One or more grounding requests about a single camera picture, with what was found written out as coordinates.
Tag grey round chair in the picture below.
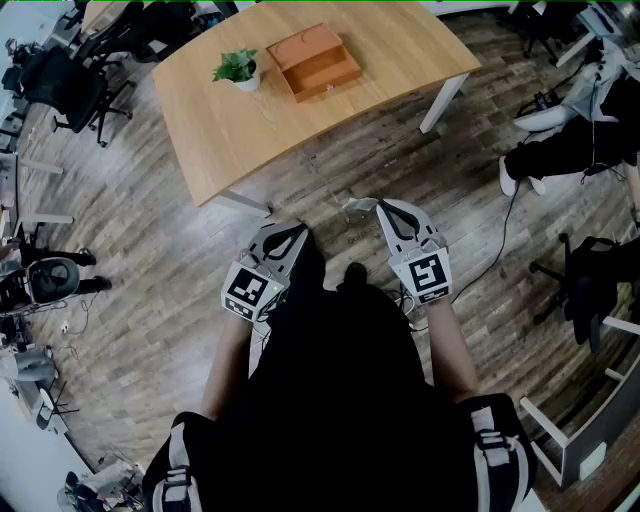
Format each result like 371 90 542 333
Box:
25 256 82 306

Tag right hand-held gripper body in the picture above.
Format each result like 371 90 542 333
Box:
388 234 454 305

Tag green potted plant white pot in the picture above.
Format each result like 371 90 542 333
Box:
212 48 262 94

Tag orange wooden organizer box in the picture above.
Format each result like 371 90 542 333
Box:
264 22 364 105

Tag black floor cable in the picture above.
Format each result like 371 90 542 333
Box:
448 144 531 307

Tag white frame desk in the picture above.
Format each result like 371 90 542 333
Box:
519 314 640 494

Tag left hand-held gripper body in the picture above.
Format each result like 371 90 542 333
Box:
221 252 292 322

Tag person's left forearm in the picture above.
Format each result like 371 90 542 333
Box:
199 310 257 422

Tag person's right forearm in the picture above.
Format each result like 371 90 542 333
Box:
423 298 482 404

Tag black office chair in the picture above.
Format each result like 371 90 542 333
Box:
528 232 632 347
514 0 594 66
74 0 169 64
18 43 137 149

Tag light wooden table white legs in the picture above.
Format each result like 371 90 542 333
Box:
151 0 484 219

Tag person's black clothing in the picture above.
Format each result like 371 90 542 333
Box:
141 227 539 512

